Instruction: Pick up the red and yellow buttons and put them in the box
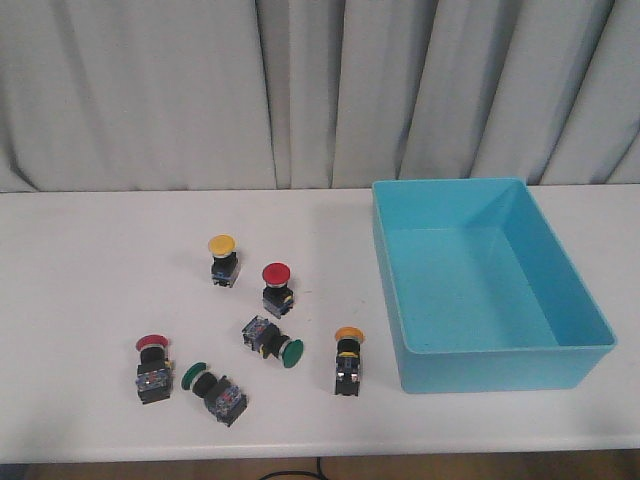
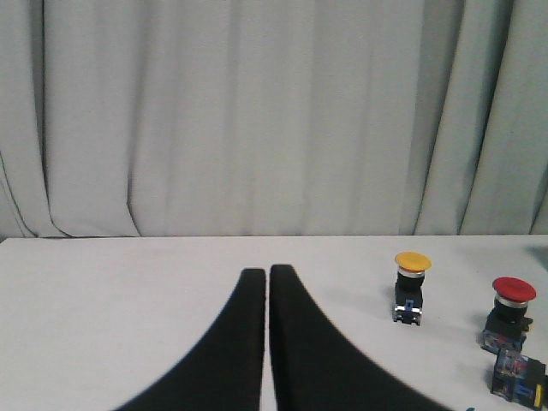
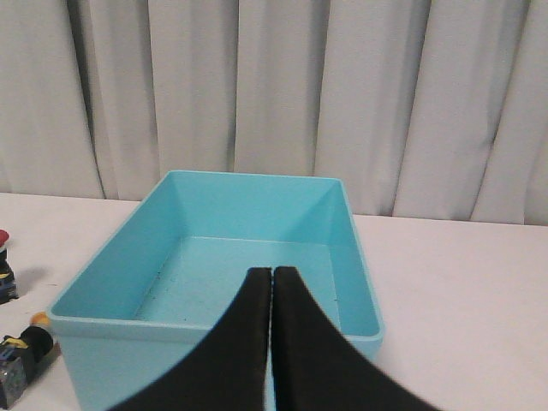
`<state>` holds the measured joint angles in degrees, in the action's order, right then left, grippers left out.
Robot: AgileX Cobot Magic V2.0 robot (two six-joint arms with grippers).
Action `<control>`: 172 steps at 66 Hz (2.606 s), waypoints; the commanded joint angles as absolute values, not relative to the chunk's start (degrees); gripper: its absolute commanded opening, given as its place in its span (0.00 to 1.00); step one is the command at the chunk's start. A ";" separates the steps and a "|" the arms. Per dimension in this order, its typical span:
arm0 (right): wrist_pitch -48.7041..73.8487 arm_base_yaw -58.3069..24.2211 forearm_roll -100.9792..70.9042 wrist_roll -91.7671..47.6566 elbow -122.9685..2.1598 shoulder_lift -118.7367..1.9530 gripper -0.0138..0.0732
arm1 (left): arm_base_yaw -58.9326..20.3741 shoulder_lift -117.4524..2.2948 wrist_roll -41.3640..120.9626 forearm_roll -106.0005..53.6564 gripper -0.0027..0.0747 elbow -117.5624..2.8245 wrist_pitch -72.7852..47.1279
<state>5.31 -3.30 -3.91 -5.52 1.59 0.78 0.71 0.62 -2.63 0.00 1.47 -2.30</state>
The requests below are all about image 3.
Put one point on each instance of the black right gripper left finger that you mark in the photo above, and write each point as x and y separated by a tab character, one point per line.
226	369

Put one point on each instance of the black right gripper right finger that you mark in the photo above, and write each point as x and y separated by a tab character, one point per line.
314	367

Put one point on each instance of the white pleated curtain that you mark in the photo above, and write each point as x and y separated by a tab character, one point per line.
434	109

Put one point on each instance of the red button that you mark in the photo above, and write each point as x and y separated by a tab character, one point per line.
8	284

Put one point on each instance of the light blue plastic box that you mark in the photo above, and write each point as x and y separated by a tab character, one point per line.
163	280

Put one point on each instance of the yellow button on table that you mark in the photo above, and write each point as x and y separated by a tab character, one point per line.
21	356

